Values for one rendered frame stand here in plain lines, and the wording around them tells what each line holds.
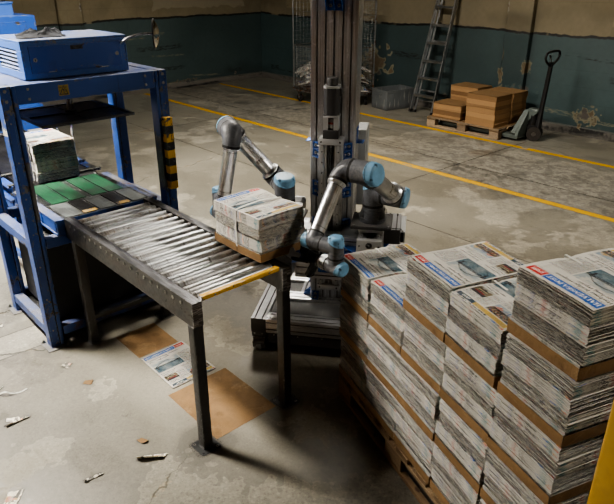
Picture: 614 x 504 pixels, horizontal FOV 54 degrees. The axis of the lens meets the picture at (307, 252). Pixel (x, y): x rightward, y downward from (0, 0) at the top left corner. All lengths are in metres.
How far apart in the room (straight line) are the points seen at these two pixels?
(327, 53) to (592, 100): 6.39
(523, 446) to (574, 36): 7.78
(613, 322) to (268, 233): 1.63
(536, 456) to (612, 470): 0.55
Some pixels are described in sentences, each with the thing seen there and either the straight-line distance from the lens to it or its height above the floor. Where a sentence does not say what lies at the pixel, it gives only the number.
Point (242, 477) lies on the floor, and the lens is 2.94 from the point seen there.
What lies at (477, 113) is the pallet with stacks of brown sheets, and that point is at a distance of 8.93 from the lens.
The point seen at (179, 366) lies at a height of 0.01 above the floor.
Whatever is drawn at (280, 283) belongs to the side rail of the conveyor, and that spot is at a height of 0.72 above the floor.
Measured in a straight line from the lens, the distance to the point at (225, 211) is 3.04.
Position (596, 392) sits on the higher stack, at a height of 1.01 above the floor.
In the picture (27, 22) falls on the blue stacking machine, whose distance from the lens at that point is 5.98.
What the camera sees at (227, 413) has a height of 0.00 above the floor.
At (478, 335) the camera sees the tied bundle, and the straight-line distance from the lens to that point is 2.12.
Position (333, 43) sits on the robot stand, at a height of 1.74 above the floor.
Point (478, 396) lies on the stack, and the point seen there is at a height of 0.75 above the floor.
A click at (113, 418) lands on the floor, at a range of 3.37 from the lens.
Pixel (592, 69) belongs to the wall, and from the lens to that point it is 9.32.
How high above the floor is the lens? 2.07
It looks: 25 degrees down
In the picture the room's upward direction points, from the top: straight up
